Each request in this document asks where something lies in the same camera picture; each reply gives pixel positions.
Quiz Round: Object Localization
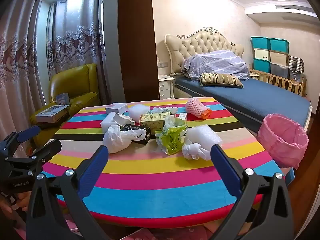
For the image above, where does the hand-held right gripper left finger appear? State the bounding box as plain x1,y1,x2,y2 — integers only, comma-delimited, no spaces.
25,144,110,240

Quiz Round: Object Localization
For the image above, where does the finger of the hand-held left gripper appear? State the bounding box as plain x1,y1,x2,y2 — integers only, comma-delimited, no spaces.
5,139,62,178
0,125,41,157

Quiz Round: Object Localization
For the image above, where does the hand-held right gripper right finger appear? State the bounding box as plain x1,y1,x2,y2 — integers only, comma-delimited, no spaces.
210,144,294,240

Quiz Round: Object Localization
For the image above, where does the white plastic bag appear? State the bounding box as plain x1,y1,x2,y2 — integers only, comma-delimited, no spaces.
102,124,147,154

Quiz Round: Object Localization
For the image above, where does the white paper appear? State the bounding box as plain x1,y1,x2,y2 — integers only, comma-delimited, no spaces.
182,142,213,160

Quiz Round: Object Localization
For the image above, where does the white paper box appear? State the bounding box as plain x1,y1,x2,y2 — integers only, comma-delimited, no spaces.
100,112,135,133

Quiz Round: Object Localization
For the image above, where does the black cardboard box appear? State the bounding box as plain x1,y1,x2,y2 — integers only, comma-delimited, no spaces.
120,123,151,145

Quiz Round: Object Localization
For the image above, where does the green plastic bag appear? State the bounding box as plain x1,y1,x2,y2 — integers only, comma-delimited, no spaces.
155,115,188,155

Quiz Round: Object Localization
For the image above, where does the small white cardboard box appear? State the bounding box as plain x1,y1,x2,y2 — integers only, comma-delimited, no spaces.
105,102,128,115

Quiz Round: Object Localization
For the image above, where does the bin with pink bag liner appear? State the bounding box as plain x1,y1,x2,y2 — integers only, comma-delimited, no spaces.
257,114,309,169

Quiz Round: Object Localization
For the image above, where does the pink foam fruit net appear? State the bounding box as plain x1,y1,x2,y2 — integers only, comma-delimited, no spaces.
185,99,212,120

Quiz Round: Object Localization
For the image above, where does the white foam wrap sheet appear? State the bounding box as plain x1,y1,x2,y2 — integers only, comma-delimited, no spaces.
127,104,150,124

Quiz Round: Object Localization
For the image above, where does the yellow green cardboard box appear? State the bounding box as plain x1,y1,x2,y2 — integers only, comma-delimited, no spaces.
139,114,172,133

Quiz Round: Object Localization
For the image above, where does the white tissue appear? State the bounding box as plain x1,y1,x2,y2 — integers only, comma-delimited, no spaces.
150,106,178,117

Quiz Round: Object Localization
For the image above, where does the person's left hand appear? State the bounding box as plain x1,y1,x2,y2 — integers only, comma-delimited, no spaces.
0,192,32,214

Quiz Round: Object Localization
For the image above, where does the flat printed game box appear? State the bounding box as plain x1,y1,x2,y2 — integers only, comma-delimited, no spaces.
35,104,70,123

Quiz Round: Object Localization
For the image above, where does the small picture book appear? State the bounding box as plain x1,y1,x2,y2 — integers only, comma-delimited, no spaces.
56,93,70,105

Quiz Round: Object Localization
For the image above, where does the rainbow striped tablecloth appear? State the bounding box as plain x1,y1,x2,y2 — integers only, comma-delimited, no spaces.
41,97,284,229

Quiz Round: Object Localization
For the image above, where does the green leather armchair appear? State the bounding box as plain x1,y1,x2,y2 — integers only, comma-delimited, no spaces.
31,63,102,140

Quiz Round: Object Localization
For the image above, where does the bed with blue sheet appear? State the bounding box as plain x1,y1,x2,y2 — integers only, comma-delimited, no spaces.
174,76,313,135

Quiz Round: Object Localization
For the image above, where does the lace patterned curtain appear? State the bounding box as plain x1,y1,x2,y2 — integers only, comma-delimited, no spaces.
0,0,54,140
46,0,112,105

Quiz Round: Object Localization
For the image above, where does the pink patterned cloth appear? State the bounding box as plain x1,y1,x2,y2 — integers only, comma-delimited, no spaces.
147,226,215,240

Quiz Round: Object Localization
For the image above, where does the gold striped pillow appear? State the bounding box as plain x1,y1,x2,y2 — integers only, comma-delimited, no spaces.
200,73,244,88

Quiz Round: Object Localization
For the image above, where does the white carved nightstand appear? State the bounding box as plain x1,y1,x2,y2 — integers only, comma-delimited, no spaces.
158,74,175,100

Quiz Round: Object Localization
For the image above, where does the blue striped duvet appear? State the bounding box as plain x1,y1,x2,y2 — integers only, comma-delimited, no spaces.
181,50,250,82

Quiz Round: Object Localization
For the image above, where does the teal plastic storage box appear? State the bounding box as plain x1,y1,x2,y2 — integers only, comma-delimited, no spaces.
269,38,290,53
251,36,271,50
253,58,272,73

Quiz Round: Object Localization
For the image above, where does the clear grey storage box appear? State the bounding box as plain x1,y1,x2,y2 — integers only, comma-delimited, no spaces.
270,62,289,78

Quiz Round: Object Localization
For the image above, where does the dark blue box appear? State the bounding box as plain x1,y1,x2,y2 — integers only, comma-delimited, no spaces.
289,70,304,82

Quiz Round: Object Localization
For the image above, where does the cream plastic storage box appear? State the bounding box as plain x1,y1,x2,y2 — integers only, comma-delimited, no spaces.
254,48,270,61

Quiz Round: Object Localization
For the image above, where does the beige plastic storage box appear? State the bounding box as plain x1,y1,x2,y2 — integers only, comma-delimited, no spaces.
269,50,289,66

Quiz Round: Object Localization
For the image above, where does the black white checked bag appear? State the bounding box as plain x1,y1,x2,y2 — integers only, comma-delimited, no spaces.
287,55,304,72

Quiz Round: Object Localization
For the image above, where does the beige tufted headboard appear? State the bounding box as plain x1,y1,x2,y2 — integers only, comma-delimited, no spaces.
164,26,245,75

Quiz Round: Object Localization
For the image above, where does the dark wooden panel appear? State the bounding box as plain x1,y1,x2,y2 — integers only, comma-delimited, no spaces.
117,0,160,103

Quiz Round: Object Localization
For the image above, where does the narrow ceiling air vent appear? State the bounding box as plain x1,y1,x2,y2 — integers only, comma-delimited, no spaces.
282,16,320,22

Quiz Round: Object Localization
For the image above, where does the wooden crib rail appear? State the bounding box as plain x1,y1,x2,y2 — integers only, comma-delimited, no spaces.
249,64,307,97

